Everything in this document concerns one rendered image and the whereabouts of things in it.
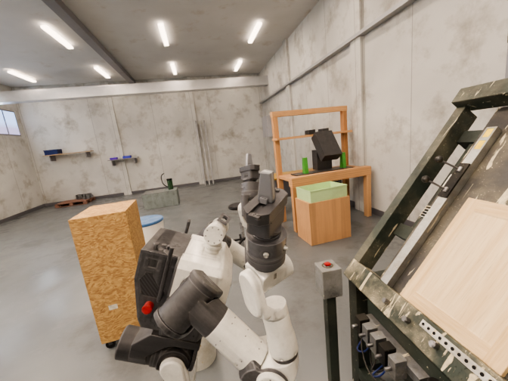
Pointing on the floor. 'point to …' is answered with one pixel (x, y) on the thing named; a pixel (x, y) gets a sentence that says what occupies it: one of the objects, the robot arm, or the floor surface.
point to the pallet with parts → (77, 200)
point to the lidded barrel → (151, 225)
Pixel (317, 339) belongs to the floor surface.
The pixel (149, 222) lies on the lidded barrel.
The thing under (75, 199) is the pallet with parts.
